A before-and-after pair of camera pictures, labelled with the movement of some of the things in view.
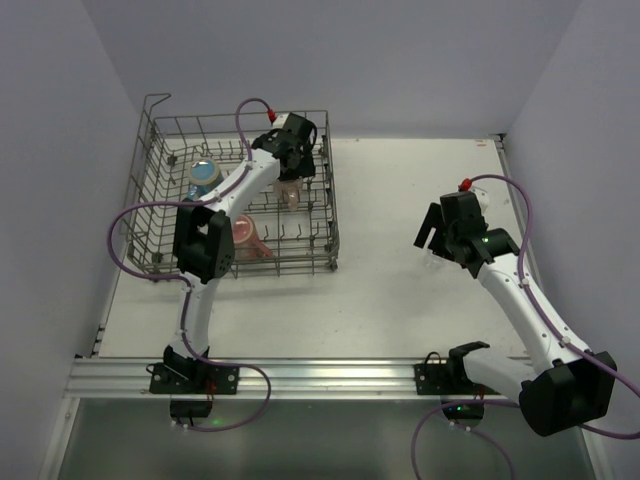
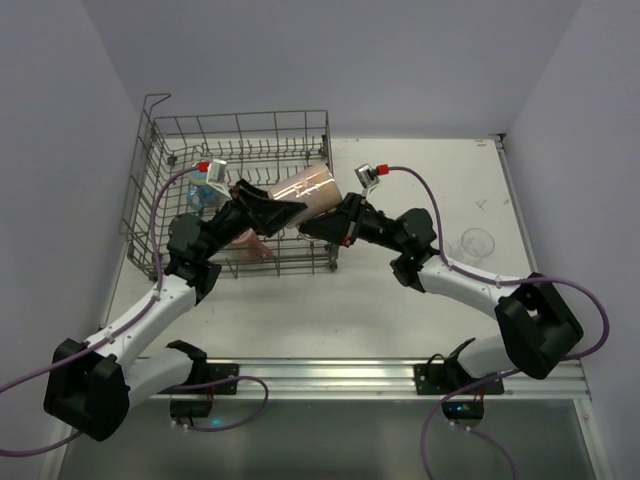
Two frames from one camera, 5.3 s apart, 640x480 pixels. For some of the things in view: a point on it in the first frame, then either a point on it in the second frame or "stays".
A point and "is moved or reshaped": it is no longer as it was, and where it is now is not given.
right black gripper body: (445, 245) -> (351, 218)
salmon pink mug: (247, 244) stays
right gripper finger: (432, 220) -> (336, 227)
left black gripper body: (293, 163) -> (245, 201)
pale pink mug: (289, 193) is moved or reshaped
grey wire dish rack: (289, 228) stays
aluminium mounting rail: (129, 379) stays
